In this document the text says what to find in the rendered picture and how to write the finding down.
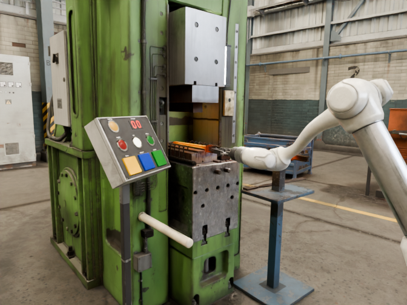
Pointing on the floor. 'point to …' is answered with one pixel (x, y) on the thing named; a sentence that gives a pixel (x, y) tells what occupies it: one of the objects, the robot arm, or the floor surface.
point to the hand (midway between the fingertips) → (214, 149)
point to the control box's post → (125, 243)
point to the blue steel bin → (257, 141)
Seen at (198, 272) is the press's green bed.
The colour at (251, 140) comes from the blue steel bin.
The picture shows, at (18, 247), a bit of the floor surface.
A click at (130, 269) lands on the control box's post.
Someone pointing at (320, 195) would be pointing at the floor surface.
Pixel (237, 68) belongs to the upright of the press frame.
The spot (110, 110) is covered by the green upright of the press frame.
